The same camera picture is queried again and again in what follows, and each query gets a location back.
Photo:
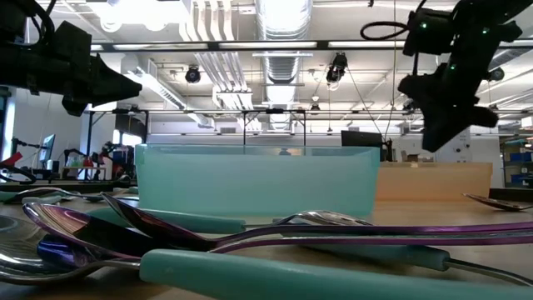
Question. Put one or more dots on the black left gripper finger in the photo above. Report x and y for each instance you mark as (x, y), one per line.
(110, 81)
(76, 107)

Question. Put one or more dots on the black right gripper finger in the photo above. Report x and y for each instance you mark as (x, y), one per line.
(429, 87)
(449, 125)

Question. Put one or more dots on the translucent green plastic bin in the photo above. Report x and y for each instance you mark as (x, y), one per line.
(250, 183)

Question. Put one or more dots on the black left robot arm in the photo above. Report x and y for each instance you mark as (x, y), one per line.
(16, 16)

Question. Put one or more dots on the black ceiling spotlight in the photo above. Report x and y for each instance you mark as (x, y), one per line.
(496, 74)
(336, 66)
(192, 75)

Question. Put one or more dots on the white linear ceiling light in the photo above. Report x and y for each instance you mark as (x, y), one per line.
(158, 87)

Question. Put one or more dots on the black background robot arms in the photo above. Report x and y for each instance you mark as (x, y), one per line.
(73, 156)

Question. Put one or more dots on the slim background monitor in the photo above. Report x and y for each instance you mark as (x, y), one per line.
(47, 148)

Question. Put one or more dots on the background storage shelving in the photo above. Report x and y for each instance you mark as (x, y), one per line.
(518, 166)

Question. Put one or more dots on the black background monitor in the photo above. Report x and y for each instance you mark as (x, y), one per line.
(360, 139)

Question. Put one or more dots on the black overhead beam with lights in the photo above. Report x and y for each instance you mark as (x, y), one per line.
(322, 43)

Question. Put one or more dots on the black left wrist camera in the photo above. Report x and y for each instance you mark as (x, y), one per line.
(73, 41)

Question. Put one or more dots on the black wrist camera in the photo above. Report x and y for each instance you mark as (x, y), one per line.
(429, 35)
(73, 41)

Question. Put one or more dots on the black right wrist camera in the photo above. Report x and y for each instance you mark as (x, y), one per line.
(429, 35)

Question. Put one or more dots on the silver spiral air duct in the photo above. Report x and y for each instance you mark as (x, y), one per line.
(283, 71)

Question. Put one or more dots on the black background table frame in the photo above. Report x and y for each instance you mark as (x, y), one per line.
(275, 111)

